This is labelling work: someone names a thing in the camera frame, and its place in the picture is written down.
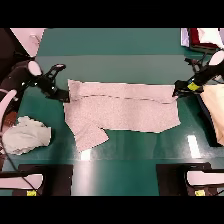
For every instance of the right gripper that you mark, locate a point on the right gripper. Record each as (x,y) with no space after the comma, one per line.
(184,87)

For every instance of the white garment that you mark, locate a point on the white garment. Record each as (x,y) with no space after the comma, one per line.
(210,35)

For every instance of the beige garment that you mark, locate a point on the beige garment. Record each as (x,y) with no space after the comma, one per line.
(215,106)

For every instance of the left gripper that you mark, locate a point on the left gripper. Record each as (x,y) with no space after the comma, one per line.
(53,89)

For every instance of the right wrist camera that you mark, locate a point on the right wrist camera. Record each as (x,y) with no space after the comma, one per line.
(195,64)

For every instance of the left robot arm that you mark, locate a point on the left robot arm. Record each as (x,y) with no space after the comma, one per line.
(20,75)

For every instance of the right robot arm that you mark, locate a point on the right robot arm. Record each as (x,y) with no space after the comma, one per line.
(208,71)

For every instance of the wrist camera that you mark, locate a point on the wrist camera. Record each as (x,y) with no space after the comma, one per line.
(195,64)
(55,70)

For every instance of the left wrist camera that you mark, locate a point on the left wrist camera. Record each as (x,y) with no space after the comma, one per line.
(55,70)

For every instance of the grey T-shirt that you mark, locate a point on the grey T-shirt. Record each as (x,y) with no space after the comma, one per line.
(123,110)

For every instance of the pale green garment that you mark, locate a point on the pale green garment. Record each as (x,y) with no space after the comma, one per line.
(26,135)

